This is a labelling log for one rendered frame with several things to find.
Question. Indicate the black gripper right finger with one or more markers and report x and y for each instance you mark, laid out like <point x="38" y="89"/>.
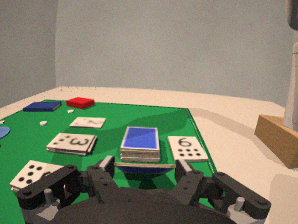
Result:
<point x="241" y="204"/>

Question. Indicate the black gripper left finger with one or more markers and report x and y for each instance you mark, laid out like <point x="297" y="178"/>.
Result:
<point x="40" y="200"/>

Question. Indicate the blue flat disc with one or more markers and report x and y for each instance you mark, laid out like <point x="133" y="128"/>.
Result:
<point x="4" y="131"/>

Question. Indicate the red block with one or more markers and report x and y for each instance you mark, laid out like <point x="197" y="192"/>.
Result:
<point x="79" y="102"/>

